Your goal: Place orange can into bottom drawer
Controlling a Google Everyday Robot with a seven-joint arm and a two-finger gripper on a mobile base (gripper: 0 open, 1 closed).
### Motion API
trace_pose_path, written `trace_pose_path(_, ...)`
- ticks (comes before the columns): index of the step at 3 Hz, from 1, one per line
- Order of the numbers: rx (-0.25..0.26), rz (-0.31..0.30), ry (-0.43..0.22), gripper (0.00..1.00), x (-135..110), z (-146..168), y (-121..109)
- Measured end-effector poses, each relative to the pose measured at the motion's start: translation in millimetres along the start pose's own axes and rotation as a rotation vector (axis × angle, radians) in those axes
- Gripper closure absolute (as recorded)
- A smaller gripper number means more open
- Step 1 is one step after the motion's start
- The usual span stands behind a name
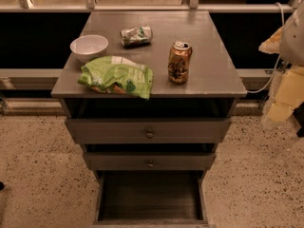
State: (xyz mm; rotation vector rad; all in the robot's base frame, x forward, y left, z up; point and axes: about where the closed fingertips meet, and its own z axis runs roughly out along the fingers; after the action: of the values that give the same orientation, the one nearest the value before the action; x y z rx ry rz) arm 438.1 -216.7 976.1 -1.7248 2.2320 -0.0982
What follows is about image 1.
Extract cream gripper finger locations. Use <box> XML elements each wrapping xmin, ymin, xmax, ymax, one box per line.
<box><xmin>258</xmin><ymin>28</ymin><xmax>282</xmax><ymax>54</ymax></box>
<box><xmin>261</xmin><ymin>99</ymin><xmax>295</xmax><ymax>129</ymax></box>

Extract orange soda can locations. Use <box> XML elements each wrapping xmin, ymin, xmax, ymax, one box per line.
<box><xmin>168</xmin><ymin>41</ymin><xmax>192</xmax><ymax>84</ymax></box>

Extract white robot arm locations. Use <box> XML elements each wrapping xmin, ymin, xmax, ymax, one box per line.
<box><xmin>258</xmin><ymin>3</ymin><xmax>304</xmax><ymax>129</ymax></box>

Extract crushed silver green can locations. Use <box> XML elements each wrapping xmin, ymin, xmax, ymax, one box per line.
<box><xmin>120</xmin><ymin>25</ymin><xmax>153</xmax><ymax>47</ymax></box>

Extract grey open bottom drawer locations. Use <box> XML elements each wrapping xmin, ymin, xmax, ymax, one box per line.
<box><xmin>93</xmin><ymin>171</ymin><xmax>216</xmax><ymax>228</ymax></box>

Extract grey middle drawer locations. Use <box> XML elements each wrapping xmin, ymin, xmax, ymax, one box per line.
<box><xmin>84</xmin><ymin>152</ymin><xmax>215</xmax><ymax>171</ymax></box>

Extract grey top drawer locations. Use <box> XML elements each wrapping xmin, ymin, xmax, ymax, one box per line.
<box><xmin>66</xmin><ymin>119</ymin><xmax>231</xmax><ymax>144</ymax></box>

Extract green chip bag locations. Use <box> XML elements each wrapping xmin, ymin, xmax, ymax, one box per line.
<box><xmin>78</xmin><ymin>56</ymin><xmax>153</xmax><ymax>100</ymax></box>

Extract white bowl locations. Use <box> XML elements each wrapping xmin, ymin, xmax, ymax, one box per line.
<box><xmin>70</xmin><ymin>34</ymin><xmax>108</xmax><ymax>63</ymax></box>

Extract white cable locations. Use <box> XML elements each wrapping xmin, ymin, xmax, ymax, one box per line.
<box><xmin>246</xmin><ymin>1</ymin><xmax>286</xmax><ymax>95</ymax></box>

